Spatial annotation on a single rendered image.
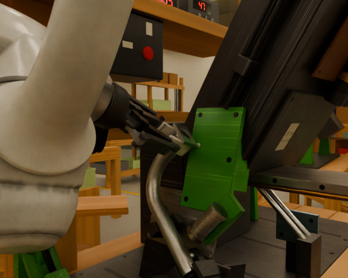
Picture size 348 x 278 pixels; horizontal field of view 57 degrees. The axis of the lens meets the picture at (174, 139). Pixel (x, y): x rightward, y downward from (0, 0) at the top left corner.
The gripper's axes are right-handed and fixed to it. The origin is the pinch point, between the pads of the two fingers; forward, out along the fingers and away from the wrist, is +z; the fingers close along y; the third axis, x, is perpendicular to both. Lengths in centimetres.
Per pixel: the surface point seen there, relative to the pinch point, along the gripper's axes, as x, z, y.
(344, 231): -10, 66, -20
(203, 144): -3.6, 4.1, -2.9
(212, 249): 6.5, 8.0, -20.2
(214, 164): -3.5, 4.3, -8.1
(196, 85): 144, 763, 717
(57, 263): 25.6, -11.8, -13.2
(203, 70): 92, 748, 730
